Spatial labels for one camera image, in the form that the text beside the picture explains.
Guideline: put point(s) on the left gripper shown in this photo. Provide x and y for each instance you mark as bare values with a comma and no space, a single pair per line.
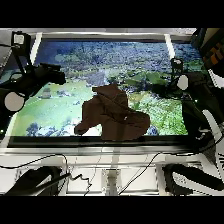
50,74

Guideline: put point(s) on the brown garment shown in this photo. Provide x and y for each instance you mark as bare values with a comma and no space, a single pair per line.
115,115

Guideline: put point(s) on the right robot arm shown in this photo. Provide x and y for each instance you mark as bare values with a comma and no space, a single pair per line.
200,103

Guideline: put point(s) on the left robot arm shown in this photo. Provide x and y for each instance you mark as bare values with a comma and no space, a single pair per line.
14,101

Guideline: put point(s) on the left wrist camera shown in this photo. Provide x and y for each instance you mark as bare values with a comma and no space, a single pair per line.
19,39

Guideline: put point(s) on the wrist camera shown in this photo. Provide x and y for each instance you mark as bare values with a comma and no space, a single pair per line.
176,66
19,39

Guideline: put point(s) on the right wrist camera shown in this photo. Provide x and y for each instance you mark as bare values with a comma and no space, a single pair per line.
176,66

